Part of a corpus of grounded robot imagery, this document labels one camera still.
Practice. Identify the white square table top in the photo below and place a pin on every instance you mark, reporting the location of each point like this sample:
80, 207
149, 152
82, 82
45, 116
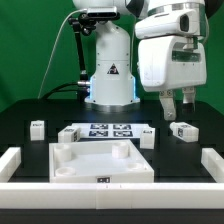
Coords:
110, 161

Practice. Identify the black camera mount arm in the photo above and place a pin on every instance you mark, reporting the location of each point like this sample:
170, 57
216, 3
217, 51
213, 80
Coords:
80, 43

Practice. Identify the grey camera on mount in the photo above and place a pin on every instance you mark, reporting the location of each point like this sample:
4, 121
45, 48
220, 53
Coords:
103, 13

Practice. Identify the white fiducial marker sheet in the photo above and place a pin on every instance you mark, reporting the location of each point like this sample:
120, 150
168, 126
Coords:
110, 130

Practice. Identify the white U-shaped fence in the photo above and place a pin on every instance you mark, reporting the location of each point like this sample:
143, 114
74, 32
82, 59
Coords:
102, 196

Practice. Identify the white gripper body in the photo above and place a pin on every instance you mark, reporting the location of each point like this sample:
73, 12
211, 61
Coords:
171, 62

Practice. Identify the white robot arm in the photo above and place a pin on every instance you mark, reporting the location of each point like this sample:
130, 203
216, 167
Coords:
112, 86

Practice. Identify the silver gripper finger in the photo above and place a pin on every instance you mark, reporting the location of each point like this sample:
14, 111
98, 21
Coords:
168, 104
189, 94

